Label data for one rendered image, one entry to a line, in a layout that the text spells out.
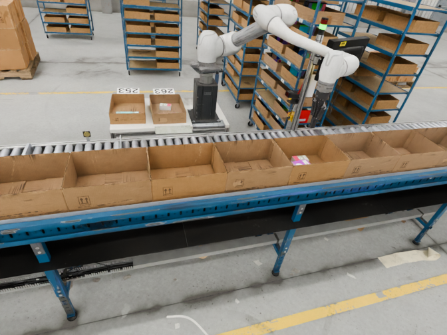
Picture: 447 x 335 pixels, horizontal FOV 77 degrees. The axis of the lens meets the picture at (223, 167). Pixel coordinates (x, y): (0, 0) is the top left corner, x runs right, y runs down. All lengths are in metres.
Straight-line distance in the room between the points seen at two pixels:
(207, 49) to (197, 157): 0.95
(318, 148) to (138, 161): 1.21
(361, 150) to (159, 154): 1.49
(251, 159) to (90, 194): 0.98
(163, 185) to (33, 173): 0.71
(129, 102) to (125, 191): 1.49
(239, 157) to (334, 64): 0.76
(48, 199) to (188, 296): 1.19
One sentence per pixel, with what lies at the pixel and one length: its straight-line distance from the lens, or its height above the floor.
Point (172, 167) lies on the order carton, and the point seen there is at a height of 0.89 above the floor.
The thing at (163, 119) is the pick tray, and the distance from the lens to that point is 2.44.
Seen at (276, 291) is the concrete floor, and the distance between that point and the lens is 2.32.
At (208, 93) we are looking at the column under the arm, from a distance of 2.43.
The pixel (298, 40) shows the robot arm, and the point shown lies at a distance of 1.82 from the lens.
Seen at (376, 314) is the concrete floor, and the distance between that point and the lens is 2.55.
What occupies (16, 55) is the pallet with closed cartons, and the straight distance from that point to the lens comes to 5.66.
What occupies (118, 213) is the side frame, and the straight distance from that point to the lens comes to 1.46.
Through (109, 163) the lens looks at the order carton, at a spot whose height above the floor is 0.96.
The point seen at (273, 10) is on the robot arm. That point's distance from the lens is 1.95.
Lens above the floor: 1.96
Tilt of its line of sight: 37 degrees down
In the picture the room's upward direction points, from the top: 7 degrees clockwise
